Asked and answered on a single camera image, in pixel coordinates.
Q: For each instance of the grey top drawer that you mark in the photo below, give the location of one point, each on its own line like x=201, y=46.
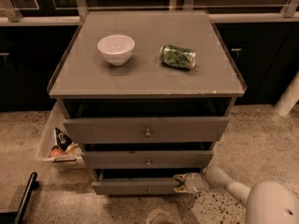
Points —
x=146, y=130

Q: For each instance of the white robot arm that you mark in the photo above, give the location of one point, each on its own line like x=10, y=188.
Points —
x=267, y=202

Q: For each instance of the dark snack bag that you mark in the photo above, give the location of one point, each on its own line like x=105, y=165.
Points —
x=61, y=140

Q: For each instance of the grey drawer cabinet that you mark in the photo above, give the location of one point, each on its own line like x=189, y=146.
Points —
x=87, y=86

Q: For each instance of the grey drawer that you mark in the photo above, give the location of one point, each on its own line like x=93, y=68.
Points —
x=146, y=159
x=146, y=130
x=138, y=181

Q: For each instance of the clear plastic bin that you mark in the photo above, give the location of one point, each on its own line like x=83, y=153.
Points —
x=47, y=143

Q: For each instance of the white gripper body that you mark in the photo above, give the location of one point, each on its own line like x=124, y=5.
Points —
x=194, y=183

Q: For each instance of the white table leg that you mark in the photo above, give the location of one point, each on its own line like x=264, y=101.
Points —
x=289, y=98

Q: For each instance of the metal shelf rail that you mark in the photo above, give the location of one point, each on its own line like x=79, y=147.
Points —
x=213, y=18

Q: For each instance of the grey bottom drawer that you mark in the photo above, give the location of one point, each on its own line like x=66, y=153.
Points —
x=138, y=181

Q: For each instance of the green soda can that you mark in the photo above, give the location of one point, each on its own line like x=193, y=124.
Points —
x=178, y=57

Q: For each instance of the grey middle drawer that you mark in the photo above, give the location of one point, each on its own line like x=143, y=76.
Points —
x=146, y=159

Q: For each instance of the white ceramic bowl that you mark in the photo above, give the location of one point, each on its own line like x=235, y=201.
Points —
x=116, y=49

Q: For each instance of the red round fruit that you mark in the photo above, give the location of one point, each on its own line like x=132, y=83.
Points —
x=56, y=152

